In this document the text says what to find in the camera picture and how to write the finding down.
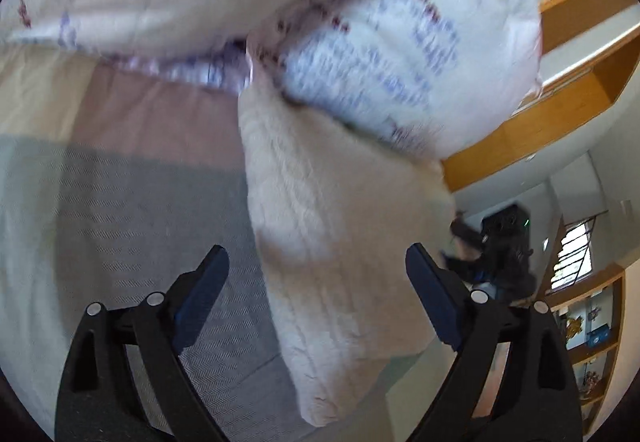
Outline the wooden shelf unit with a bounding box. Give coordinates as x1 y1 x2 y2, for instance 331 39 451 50
538 263 625 436

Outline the bright window with frame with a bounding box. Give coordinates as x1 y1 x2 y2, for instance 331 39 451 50
546 212 611 294

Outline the pastel colour-block bed sheet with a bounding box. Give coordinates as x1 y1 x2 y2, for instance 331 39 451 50
0 43 452 442

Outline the blue box on shelf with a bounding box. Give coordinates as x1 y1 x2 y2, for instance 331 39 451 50
586 324 611 349

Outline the white cable-knit sweater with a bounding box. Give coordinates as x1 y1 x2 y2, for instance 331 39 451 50
239 68 454 428

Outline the large floral white pillow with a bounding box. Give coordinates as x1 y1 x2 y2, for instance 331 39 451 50
250 0 541 159

